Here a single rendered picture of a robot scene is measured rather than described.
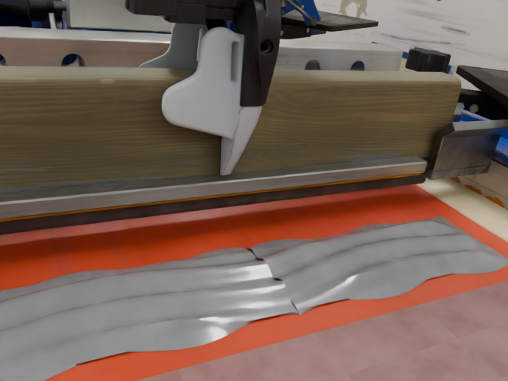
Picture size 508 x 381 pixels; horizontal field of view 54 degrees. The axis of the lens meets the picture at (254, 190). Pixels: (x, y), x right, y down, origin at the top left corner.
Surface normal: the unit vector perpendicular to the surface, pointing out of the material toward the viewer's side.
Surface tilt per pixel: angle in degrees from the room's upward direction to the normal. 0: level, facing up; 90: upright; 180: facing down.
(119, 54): 90
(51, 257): 0
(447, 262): 45
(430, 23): 90
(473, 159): 90
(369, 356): 0
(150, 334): 41
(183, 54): 96
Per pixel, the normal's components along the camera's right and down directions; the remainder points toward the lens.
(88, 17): 0.44, 0.43
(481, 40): -0.89, 0.10
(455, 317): 0.11, -0.90
